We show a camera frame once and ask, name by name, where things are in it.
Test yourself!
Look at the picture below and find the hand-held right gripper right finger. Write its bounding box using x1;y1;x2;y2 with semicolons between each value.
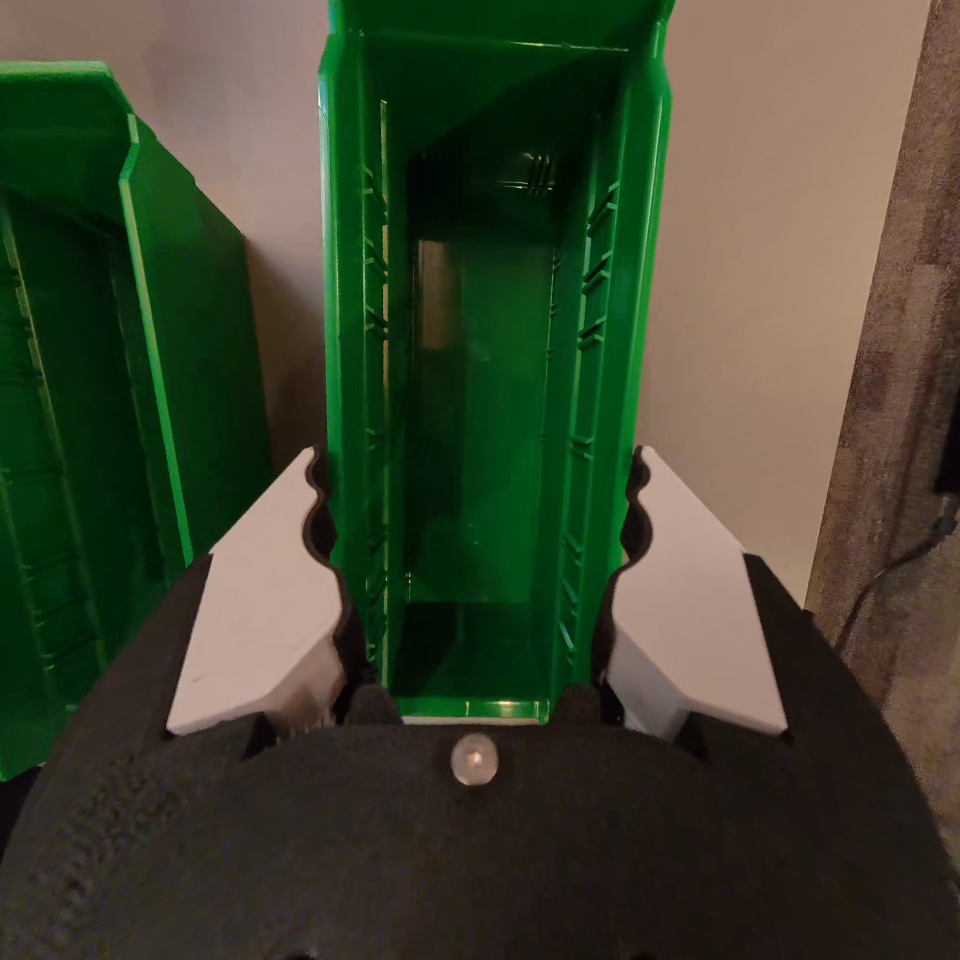
606;444;789;740

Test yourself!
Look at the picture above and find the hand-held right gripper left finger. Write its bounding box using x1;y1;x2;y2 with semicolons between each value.
165;446;354;736

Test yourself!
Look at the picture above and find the green plastic bin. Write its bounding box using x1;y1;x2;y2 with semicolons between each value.
316;0;676;725
0;61;275;781

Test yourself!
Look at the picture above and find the thin black cable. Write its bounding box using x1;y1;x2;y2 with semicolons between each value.
832;517;960;654

